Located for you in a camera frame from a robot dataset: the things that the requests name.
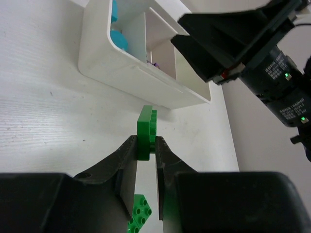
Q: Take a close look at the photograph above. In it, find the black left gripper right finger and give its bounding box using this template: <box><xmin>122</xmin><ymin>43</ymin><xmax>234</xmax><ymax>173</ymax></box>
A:
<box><xmin>155</xmin><ymin>137</ymin><xmax>311</xmax><ymax>233</ymax></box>

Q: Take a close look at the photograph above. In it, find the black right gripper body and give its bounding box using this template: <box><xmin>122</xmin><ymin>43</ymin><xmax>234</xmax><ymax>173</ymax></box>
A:
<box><xmin>211</xmin><ymin>0</ymin><xmax>311</xmax><ymax>127</ymax></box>

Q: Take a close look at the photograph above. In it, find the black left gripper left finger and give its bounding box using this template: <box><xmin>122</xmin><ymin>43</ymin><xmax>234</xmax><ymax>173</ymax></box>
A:
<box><xmin>0</xmin><ymin>135</ymin><xmax>138</xmax><ymax>233</ymax></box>

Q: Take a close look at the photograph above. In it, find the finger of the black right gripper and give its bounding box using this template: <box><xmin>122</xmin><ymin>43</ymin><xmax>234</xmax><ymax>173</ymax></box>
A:
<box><xmin>171</xmin><ymin>33</ymin><xmax>243</xmax><ymax>83</ymax></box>
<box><xmin>178</xmin><ymin>0</ymin><xmax>294</xmax><ymax>44</ymax></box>

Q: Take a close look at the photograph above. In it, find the green lego brick block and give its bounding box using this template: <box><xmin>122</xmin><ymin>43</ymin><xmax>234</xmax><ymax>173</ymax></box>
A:
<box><xmin>127</xmin><ymin>194</ymin><xmax>152</xmax><ymax>233</ymax></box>

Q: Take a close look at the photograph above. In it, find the purple lego brick stack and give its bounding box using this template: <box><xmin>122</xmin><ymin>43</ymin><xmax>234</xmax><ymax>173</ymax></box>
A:
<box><xmin>147</xmin><ymin>61</ymin><xmax>160</xmax><ymax>69</ymax></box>

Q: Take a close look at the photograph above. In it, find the green lego plate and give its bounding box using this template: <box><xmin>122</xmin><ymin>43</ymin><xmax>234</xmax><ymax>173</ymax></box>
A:
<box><xmin>137</xmin><ymin>105</ymin><xmax>157</xmax><ymax>161</ymax></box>

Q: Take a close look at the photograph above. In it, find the teal lego brick cluster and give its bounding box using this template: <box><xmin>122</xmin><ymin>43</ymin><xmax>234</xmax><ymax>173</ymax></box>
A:
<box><xmin>110</xmin><ymin>0</ymin><xmax>128</xmax><ymax>51</ymax></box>

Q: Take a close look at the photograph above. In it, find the white three-compartment tray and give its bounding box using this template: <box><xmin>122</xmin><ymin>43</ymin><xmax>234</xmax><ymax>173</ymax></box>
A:
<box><xmin>78</xmin><ymin>0</ymin><xmax>211</xmax><ymax>109</ymax></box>

